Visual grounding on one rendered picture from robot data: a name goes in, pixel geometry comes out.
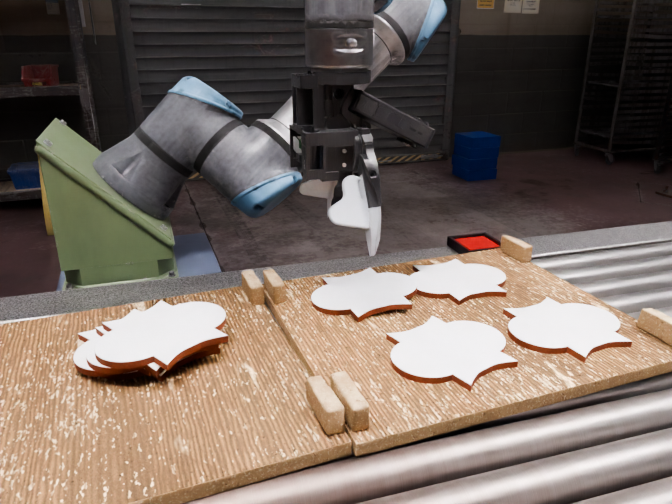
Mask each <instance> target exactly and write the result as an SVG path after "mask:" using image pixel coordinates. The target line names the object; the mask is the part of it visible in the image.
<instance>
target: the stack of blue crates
mask: <svg viewBox="0 0 672 504"><path fill-rule="evenodd" d="M500 141H501V136H499V135H495V134H491V133H487V132H483V131H476V132H461V133H455V140H454V154H452V165H453V168H452V174H453V175H455V176H457V177H460V178H462V179H464V180H466V181H477V180H489V179H496V175H497V169H496V168H497V159H498V156H499V147H500Z"/></svg>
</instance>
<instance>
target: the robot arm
mask: <svg viewBox="0 0 672 504"><path fill-rule="evenodd" d="M304 3H305V28H356V29H305V64H306V66H307V67H310V68H311V70H308V73H292V97H291V98H290V99H289V100H288V101H287V102H286V103H285V104H284V105H283V106H282V107H281V108H280V109H279V110H278V111H277V112H276V113H275V114H274V115H273V116H272V117H271V118H270V119H257V120H256V121H255V122H254V123H253V124H252V125H251V126H250V127H247V126H246V125H244V124H243V123H242V122H241V121H240V120H241V119H242V116H243V112H242V111H241V110H240V109H239V108H238V107H237V106H235V105H234V104H233V103H232V102H230V101H229V100H227V99H226V98H225V97H224V96H222V95H221V94H220V93H218V92H217V91H215V90H214V89H212V88H211V87H210V86H208V85H207V84H205V83H203V82H202V81H200V80H199V79H197V78H195V77H192V76H186V77H184V78H182V79H181V80H180V81H179V82H178V83H177V84H176V85H175V86H174V87H173V88H172V89H171V90H169V91H168V92H167V93H168V94H167V95H166V96H165V97H164V98H163V99H162V101H161V102H160V103H159V104H158V105H157V106H156V108H155V109H154V110H153V111H152V112H151V113H150V114H149V116H148V117H147V118H146V119H145V120H144V121H143V122H142V124H141V125H140V126H139V127H138V128H137V129H136V131H135V132H134V133H133V134H132V135H131V136H130V137H128V138H126V139H125V140H123V141H121V142H120V143H118V144H116V145H114V146H113V147H111V148H109V149H108V150H106V151H104V152H102V153H101V154H100V155H99V156H98V157H97V158H96V159H95V161H94V162H93V163H92V164H93V167H94V169H95V170H96V172H97V173H98V174H99V175H100V177H101V178H102V179H103V180H104V181H105V182H106V183H107V184H108V185H109V186H110V187H112V188H113V189H114V190H115V191H116V192H117V193H118V194H120V195H121V196H122V197H123V198H125V199H126V200H127V201H129V202H130V203H131V204H133V205H134V206H136V207H137V208H139V209H140V210H142V211H143V212H145V213H147V214H148V215H150V216H152V217H154V218H157V219H159V220H165V219H166V218H167V217H168V215H169V214H170V213H171V212H172V211H173V209H174V206H175V204H176V202H177V199H178V197H179V194H180V192H181V190H182V187H183V185H184V183H185V181H186V180H187V178H188V177H189V176H190V175H191V174H192V173H193V172H194V171H195V170H196V171H197V172H198V173H199V174H200V175H201V176H203V177H204V178H205V179H206V180H207V181H208V182H209V183H210V184H211V185H213V186H214V187H215V188H216V189H217V190H218V191H219V192H220V193H221V194H223V195H224V196H225V197H226V198H227V199H228V200H229V201H230V202H231V204H232V205H233V206H236V207H237V208H238V209H240V210H241V211H242V212H243V213H245V214H246V215H247V216H249V217H252V218H257V217H260V216H262V215H264V214H266V213H267V212H269V211H270V210H272V209H273V208H275V207H276V206H277V205H278V204H280V203H281V202H282V201H283V200H284V199H286V198H287V197H288V196H289V195H290V194H291V193H292V192H293V191H294V190H295V189H296V188H297V187H298V186H299V185H300V183H301V182H302V176H303V177H304V178H305V179H306V180H309V181H307V182H304V183H302V184H301V186H300V188H299V191H300V193H301V194H303V195H307V196H314V197H320V198H327V217H328V219H330V220H331V222H332V223H334V224H335V225H339V226H345V227H351V228H356V229H362V230H365V234H366V243H367V248H368V253H369V256H374V255H375V254H376V251H377V247H378V244H379V241H380V231H381V205H382V202H381V187H380V174H379V168H378V163H377V160H376V156H375V153H374V142H373V137H372V135H371V133H370V128H371V124H372V125H374V126H376V127H378V128H380V129H382V130H384V131H386V132H388V133H390V134H392V135H394V136H396V137H397V139H396V140H398V141H400V142H402V143H403V144H404V145H405V146H408V147H412V148H415V149H418V147H421V148H425V149H427V148H428V146H429V144H430V142H431V140H432V138H433V136H434V134H435V132H436V130H435V129H433V128H431V127H429V124H428V123H427V122H425V121H423V120H422V119H421V118H419V117H415V116H412V115H407V114H405V113H403V112H401V111H400V110H398V109H396V108H394V107H392V106H390V105H388V104H387V103H385V102H383V101H381V100H379V99H377V98H375V97H374V96H372V95H370V94H368V93H366V92H364V90H365V89H366V88H367V87H368V86H369V85H370V84H371V83H372V82H373V81H374V80H375V79H376V77H377V76H378V75H379V74H380V73H381V72H382V71H383V70H384V69H385V68H386V67H387V66H388V65H399V64H401V63H402V62H403V61H404V60H405V59H406V58H407V60H408V61H409V60H410V61H411V62H414V61H415V60H416V59H417V58H418V56H419V55H420V54H421V52H422V51H423V49H424V48H425V46H426V45H427V44H428V42H429V41H430V39H431V38H432V36H433V35H434V33H435V32H436V30H437V29H438V27H439V26H440V24H441V22H442V21H443V19H444V18H445V16H446V14H447V6H446V4H445V2H444V1H443V0H304ZM301 170H302V172H301V174H300V173H299V172H300V171H301ZM301 175H302V176H301ZM353 175H354V176H353Z"/></svg>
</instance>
